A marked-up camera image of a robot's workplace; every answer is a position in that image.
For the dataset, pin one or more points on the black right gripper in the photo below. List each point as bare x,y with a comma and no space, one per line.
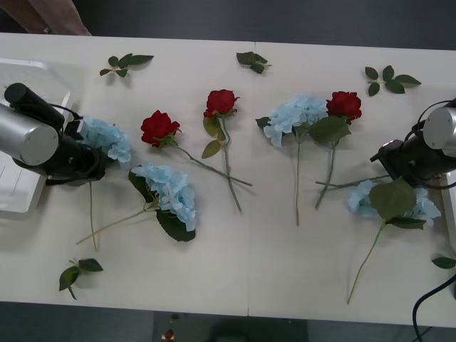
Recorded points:
400,171

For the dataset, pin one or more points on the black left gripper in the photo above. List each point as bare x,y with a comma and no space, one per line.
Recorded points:
92,167

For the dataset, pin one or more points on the pale blue flower green stem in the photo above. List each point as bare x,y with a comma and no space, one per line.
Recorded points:
295,114
114,139
392,197
174,192

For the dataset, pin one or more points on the red rose green stem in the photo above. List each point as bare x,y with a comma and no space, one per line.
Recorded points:
343,105
221,101
158,128
356,182

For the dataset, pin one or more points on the silver and black left arm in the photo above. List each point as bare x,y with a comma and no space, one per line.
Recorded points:
28,139

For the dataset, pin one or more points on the silver and black right arm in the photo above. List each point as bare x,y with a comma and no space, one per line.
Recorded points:
441,128

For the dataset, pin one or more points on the shallow white box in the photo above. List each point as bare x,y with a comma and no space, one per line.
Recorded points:
450,213
32,71

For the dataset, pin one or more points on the loose green leaf twig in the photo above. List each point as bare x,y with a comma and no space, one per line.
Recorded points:
246,58
444,262
90,265
137,59
394,86

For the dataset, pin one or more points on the person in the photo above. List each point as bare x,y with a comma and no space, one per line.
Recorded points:
53,14

